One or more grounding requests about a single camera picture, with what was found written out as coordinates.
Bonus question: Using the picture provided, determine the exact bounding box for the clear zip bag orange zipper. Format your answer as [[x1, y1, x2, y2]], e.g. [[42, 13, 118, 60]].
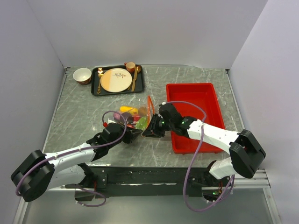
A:
[[107, 95, 155, 136]]

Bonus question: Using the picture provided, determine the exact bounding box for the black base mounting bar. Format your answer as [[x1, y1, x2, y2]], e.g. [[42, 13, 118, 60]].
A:
[[64, 167, 234, 203]]

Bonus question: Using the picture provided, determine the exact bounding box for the pink red peach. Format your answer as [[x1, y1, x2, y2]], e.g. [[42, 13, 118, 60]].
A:
[[113, 112, 121, 122]]

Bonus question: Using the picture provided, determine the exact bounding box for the gold fork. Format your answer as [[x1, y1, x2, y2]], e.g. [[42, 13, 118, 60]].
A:
[[97, 68, 103, 95]]

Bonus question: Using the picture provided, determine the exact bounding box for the dark purple plum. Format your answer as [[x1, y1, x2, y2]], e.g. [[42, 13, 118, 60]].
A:
[[122, 112, 134, 124]]

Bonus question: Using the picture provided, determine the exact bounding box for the orange cream plate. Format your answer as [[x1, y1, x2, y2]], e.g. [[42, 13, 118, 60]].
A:
[[100, 68, 132, 93]]

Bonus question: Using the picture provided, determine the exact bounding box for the yellow brown mango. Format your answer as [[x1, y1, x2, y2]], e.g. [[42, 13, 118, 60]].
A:
[[138, 107, 147, 117]]

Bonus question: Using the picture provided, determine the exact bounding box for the red plastic tray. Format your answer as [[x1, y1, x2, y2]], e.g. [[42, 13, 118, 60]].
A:
[[166, 83, 225, 154]]

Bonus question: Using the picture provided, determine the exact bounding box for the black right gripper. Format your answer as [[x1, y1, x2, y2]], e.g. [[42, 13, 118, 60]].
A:
[[142, 113, 174, 138]]

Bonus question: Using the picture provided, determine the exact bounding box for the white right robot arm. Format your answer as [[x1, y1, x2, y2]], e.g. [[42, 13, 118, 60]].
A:
[[143, 103, 266, 186]]

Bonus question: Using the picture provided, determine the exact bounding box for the gold spoon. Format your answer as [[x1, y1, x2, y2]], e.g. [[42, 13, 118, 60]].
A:
[[131, 65, 142, 91]]

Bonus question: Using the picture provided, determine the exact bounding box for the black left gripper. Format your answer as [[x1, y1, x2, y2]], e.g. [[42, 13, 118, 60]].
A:
[[108, 123, 142, 148]]

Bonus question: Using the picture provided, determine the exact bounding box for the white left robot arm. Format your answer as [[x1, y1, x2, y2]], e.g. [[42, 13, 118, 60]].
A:
[[11, 123, 142, 202]]

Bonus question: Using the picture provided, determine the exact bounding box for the green apple slice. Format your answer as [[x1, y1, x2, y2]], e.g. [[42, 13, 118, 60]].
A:
[[135, 117, 147, 130]]

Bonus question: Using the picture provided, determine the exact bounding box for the white orange bowl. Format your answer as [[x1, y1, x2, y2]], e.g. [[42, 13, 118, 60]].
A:
[[73, 68, 92, 85]]

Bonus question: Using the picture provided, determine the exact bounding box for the small orange cup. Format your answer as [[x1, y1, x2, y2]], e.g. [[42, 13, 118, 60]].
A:
[[124, 62, 136, 72]]

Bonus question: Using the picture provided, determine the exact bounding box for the red apple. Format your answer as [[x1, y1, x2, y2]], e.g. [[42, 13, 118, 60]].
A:
[[127, 116, 141, 128]]

